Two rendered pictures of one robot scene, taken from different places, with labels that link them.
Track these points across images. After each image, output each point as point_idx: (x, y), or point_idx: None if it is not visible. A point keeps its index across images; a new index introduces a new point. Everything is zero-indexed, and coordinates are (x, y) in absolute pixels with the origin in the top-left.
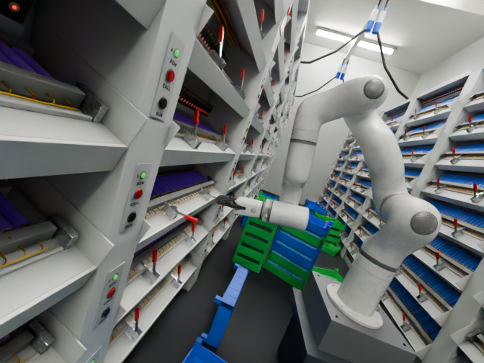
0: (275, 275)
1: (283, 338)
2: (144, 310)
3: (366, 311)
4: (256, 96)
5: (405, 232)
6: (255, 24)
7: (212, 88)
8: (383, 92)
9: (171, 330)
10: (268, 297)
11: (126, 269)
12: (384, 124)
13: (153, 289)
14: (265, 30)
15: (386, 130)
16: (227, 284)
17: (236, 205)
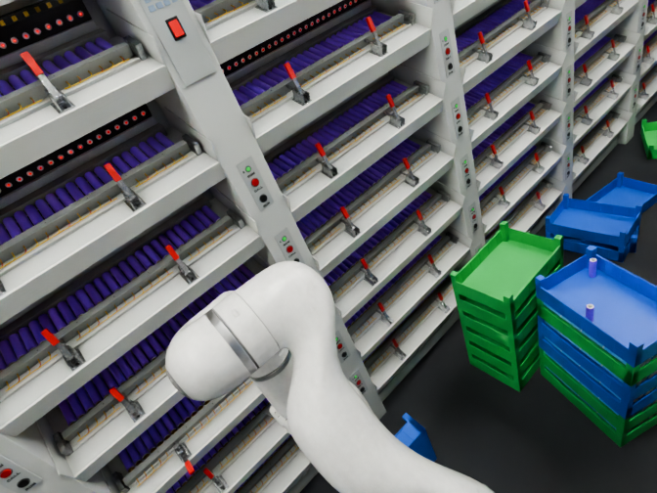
0: (564, 397)
1: None
2: (269, 483)
3: None
4: (253, 210)
5: None
6: (85, 251)
7: (97, 374)
8: (188, 395)
9: (328, 490)
10: (509, 456)
11: None
12: (310, 380)
13: (284, 456)
14: (179, 105)
15: (294, 412)
16: (435, 420)
17: (271, 415)
